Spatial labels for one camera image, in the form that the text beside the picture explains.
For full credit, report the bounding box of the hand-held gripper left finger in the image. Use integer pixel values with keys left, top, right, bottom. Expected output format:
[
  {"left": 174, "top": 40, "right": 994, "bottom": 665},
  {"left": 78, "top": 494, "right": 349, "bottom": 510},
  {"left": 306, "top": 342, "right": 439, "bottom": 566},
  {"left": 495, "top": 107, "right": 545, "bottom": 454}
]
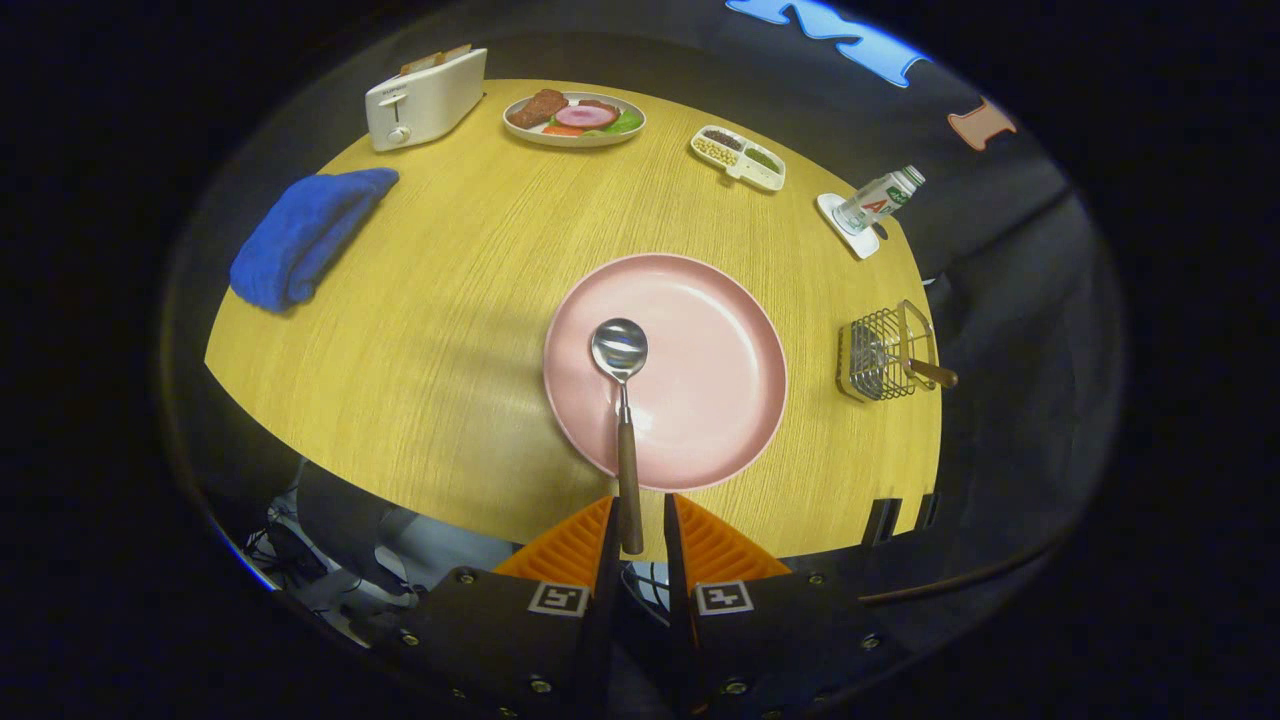
[{"left": 395, "top": 495, "right": 621, "bottom": 716}]

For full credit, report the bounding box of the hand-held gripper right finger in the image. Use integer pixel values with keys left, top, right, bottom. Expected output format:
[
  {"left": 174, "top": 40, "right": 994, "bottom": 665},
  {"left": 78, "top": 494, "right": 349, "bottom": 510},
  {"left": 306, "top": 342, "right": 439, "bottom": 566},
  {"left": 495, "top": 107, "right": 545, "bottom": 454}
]
[{"left": 663, "top": 493, "right": 906, "bottom": 716}]

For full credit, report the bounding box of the metal spoon wooden handle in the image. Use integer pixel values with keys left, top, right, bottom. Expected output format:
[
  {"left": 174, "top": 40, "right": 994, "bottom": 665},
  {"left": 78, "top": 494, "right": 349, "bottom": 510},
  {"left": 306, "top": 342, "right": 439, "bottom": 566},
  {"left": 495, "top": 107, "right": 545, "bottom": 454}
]
[{"left": 590, "top": 318, "right": 649, "bottom": 556}]

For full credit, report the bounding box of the metal fork wooden handle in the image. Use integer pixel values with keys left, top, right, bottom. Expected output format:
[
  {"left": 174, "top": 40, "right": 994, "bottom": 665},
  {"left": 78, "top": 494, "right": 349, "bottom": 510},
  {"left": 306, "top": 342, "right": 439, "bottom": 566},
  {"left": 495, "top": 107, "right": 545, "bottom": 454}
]
[{"left": 862, "top": 340, "right": 959, "bottom": 391}]

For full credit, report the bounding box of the pink plate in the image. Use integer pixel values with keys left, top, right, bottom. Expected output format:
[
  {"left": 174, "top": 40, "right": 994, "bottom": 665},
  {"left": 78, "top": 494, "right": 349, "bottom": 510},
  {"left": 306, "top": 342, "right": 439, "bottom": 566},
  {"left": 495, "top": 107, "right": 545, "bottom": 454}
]
[{"left": 543, "top": 253, "right": 788, "bottom": 493}]

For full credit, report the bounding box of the white square coaster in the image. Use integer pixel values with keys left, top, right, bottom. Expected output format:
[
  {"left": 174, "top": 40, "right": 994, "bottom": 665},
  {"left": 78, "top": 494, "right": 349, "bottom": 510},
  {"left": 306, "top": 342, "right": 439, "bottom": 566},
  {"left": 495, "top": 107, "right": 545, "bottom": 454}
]
[{"left": 816, "top": 192, "right": 881, "bottom": 261}]

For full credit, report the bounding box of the white divided tray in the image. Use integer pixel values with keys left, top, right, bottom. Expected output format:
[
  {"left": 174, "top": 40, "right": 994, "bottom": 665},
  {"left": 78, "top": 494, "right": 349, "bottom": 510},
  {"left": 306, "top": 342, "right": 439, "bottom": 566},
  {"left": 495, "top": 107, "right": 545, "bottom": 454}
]
[{"left": 690, "top": 125, "right": 787, "bottom": 193}]

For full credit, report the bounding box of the white plastic bottle green cap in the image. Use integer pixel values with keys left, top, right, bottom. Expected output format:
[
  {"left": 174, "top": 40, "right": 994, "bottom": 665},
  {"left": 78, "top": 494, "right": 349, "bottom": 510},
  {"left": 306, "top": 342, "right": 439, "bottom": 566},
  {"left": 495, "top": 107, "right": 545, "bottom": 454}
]
[{"left": 835, "top": 165, "right": 926, "bottom": 236}]

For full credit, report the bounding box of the grey food plate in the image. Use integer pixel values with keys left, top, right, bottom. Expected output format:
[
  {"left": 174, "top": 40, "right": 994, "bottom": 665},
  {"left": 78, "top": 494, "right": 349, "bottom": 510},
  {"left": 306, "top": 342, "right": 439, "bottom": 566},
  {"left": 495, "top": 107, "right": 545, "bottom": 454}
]
[{"left": 502, "top": 90, "right": 647, "bottom": 149}]

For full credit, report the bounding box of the blue towel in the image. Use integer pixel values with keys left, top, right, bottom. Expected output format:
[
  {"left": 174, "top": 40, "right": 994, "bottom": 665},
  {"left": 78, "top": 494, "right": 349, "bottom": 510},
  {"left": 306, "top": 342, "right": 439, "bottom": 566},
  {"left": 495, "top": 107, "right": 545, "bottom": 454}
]
[{"left": 229, "top": 167, "right": 400, "bottom": 314}]

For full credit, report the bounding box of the white toaster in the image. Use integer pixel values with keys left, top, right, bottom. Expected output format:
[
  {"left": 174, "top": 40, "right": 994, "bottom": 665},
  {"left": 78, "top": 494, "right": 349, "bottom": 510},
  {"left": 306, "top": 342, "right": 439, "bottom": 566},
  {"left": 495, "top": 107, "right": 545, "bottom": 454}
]
[{"left": 365, "top": 47, "right": 489, "bottom": 153}]

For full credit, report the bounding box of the metal wire basket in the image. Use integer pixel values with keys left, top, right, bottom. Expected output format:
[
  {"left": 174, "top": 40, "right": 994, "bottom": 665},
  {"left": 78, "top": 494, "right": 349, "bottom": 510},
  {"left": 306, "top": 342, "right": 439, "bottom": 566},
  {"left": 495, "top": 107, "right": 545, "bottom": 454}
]
[{"left": 836, "top": 300, "right": 941, "bottom": 403}]

